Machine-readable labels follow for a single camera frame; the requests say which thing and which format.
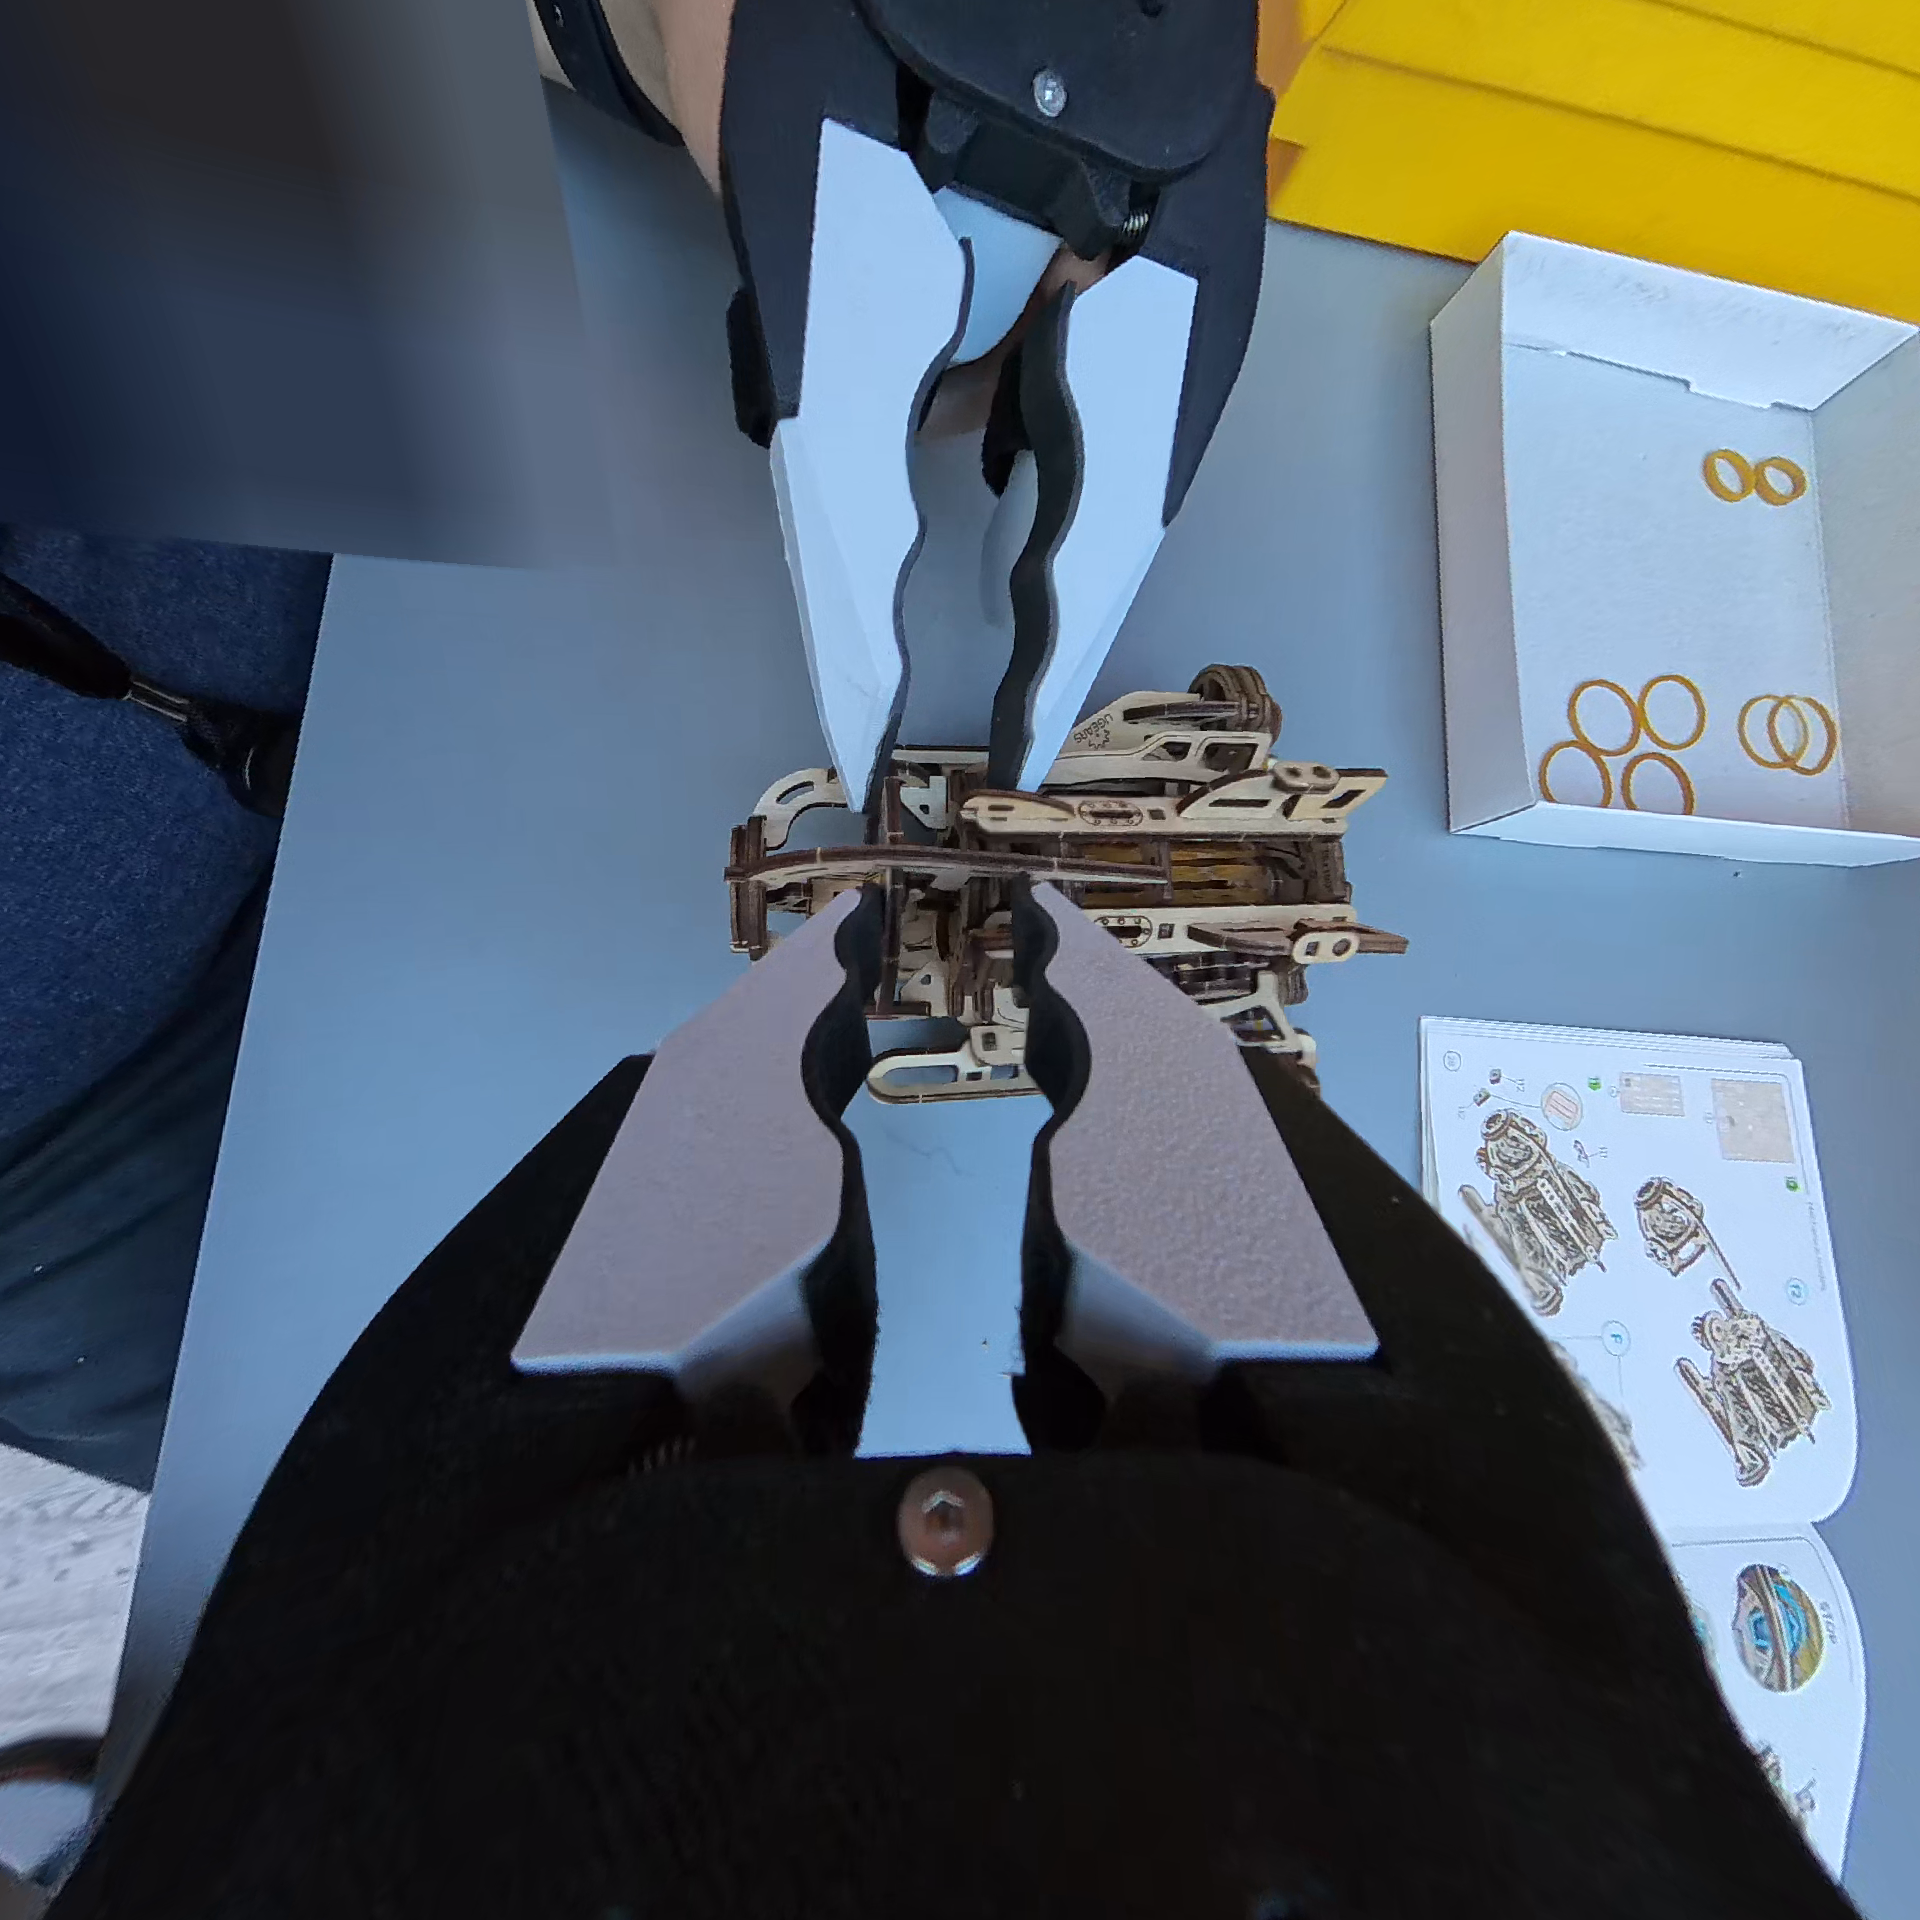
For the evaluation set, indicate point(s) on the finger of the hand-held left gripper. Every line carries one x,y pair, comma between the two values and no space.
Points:
849,495
1124,450

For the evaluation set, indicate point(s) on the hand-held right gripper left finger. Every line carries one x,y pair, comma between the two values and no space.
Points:
705,1185

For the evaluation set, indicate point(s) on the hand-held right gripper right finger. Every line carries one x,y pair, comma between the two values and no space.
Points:
1185,1200

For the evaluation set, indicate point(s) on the wooden mechanical model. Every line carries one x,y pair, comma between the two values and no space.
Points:
1142,818

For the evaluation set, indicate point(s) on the person's left hand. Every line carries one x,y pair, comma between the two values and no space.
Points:
697,83

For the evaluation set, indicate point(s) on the nested yellow plastic bins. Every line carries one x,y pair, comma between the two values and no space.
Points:
1622,120

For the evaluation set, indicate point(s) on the illustrated instruction booklet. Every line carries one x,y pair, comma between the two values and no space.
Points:
1651,1109

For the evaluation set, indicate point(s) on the black wristwatch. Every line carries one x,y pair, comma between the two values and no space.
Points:
600,67

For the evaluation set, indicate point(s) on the white cardboard box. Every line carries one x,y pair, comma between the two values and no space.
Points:
1622,570

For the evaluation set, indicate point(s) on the group of yellow rubber bands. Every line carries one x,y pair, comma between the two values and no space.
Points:
1636,714

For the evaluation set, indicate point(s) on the person's blue clothing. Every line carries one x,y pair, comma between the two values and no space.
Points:
136,974

